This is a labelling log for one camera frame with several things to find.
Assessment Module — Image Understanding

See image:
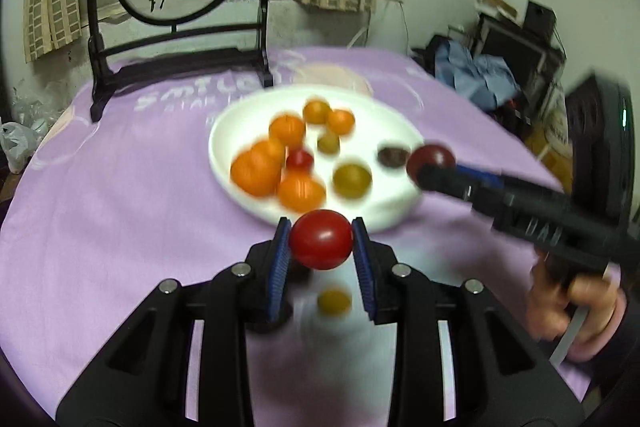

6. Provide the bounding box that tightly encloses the large bumpy mandarin orange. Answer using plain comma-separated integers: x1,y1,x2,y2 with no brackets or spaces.
230,150,282,198

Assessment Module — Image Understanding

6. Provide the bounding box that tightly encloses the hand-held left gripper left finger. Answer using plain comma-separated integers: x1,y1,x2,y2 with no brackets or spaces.
55,217,293,427

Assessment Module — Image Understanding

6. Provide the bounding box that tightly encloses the purple tablecloth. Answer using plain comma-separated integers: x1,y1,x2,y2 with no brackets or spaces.
0,47,621,427

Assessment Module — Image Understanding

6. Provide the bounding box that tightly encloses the dark purple tomato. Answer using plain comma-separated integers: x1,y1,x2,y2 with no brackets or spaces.
406,143,457,182

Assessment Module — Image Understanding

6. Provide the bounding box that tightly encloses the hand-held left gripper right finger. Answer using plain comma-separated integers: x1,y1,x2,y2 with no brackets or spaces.
350,217,586,427

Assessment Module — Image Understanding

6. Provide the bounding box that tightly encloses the small yellow-green fruit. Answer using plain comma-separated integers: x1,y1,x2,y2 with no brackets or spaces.
316,288,352,319
317,129,342,156

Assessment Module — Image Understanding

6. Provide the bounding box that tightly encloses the white bucket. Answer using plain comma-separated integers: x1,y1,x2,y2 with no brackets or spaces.
540,84,571,148

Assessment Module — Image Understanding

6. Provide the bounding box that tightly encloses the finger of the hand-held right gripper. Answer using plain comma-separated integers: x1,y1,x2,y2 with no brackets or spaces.
416,163,498,210
452,163,507,188

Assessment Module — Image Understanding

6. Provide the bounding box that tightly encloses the white oval plate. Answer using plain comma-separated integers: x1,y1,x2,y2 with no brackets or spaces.
208,83,426,233

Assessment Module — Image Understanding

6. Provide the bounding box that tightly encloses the person's right hand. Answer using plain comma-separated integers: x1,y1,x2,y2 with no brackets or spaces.
527,252,628,360

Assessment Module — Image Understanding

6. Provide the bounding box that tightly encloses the white plastic bag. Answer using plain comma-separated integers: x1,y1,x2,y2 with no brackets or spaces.
0,122,38,172

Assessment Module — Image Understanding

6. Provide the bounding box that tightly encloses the cardboard box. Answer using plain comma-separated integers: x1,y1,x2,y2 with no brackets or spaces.
482,0,521,15

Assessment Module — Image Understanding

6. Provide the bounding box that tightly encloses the smooth round orange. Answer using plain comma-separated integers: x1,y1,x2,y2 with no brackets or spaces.
276,172,327,214

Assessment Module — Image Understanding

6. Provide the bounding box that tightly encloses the small smooth orange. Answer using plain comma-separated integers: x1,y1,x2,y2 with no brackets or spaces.
326,108,357,136
302,98,333,125

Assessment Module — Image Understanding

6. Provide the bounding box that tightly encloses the black speaker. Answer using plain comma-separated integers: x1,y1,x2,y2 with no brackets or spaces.
524,0,557,44

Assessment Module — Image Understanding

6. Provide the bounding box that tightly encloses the red cherry tomato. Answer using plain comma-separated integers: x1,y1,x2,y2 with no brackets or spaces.
285,148,315,171
288,209,354,271

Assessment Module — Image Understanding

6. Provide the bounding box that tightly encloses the black monitor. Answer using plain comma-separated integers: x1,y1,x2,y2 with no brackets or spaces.
475,14,563,95

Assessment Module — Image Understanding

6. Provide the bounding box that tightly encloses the yellow-green tomato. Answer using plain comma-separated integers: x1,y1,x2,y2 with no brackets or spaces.
332,162,373,199

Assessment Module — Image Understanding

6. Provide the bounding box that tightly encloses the pink sleeved right forearm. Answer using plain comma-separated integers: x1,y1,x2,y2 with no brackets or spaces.
570,294,632,364

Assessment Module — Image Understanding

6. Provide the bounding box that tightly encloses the blue cloth pile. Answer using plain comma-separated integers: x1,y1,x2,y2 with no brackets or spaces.
432,39,521,108

